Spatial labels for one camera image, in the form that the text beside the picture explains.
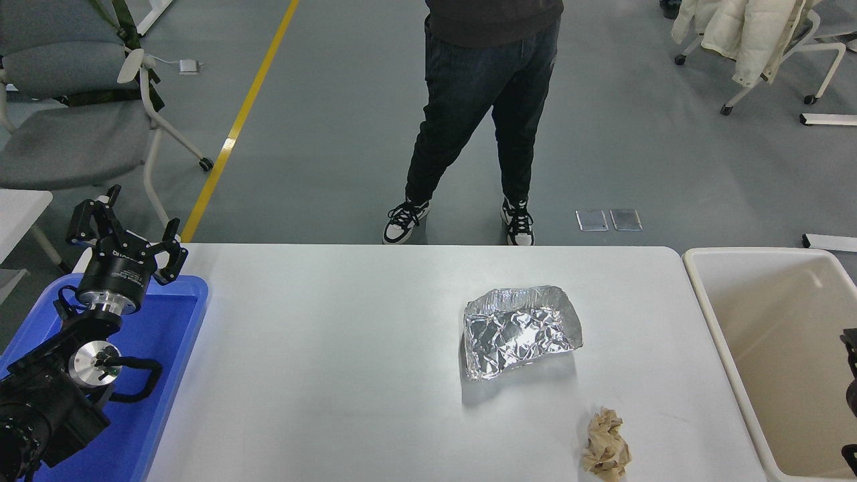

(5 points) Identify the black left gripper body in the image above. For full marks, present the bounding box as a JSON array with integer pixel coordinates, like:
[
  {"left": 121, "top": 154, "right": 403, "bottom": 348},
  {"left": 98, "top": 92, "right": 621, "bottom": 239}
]
[{"left": 76, "top": 231, "right": 159, "bottom": 309}]

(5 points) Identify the silver foil tray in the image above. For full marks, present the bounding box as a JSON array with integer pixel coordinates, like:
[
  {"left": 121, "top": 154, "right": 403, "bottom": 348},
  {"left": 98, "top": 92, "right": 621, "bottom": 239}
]
[{"left": 462, "top": 285, "right": 584, "bottom": 382}]

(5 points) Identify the tan paper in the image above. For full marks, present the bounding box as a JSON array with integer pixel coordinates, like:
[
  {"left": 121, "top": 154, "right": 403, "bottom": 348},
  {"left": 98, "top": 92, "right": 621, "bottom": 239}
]
[{"left": 580, "top": 408, "right": 631, "bottom": 481}]

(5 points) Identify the small white side table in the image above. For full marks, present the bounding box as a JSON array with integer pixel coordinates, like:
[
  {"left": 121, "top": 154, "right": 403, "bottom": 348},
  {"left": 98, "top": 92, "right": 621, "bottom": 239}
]
[{"left": 0, "top": 189, "right": 71, "bottom": 302}]

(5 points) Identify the grey office chair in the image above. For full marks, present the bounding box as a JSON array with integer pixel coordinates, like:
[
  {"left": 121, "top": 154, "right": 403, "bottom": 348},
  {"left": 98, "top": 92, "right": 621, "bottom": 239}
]
[{"left": 0, "top": 0, "right": 214, "bottom": 228}]

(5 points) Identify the blue plastic tray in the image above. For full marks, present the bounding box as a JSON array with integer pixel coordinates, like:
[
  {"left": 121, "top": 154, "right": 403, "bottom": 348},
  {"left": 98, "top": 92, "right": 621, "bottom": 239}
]
[{"left": 0, "top": 273, "right": 210, "bottom": 482}]

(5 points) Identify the white power adapter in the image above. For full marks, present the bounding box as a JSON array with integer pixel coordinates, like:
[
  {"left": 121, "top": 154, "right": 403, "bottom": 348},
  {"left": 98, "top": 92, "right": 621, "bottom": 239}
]
[{"left": 153, "top": 57, "right": 202, "bottom": 75}]

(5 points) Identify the white desk leg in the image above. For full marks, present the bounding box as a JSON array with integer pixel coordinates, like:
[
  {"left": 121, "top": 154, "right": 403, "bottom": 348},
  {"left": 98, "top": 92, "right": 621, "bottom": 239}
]
[{"left": 136, "top": 0, "right": 173, "bottom": 36}]

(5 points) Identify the person with black-white shoes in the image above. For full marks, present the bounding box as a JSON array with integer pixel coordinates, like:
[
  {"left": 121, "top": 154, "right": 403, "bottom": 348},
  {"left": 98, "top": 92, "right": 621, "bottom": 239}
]
[{"left": 382, "top": 0, "right": 565, "bottom": 246}]

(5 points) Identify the large pale plastic bin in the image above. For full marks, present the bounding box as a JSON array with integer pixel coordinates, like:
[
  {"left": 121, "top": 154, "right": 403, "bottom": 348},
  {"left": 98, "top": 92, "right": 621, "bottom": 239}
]
[{"left": 683, "top": 246, "right": 857, "bottom": 482}]

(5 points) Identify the cream padded coat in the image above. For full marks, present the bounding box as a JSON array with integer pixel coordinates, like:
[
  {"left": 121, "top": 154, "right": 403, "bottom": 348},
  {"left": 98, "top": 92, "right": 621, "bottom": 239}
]
[{"left": 672, "top": 0, "right": 814, "bottom": 86}]

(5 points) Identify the white floor bar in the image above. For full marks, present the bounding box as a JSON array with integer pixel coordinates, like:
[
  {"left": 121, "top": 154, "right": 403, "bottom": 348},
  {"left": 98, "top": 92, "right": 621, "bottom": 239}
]
[
  {"left": 802, "top": 233, "right": 857, "bottom": 253},
  {"left": 799, "top": 112, "right": 857, "bottom": 127}
]

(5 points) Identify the olive green strap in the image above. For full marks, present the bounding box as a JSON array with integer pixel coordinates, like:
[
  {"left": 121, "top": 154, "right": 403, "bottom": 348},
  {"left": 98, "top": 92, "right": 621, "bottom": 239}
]
[{"left": 67, "top": 0, "right": 165, "bottom": 111}]

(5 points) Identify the white frame chair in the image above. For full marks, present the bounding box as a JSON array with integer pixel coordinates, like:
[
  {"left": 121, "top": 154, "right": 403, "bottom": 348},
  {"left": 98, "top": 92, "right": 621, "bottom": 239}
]
[{"left": 674, "top": 0, "right": 857, "bottom": 116}]

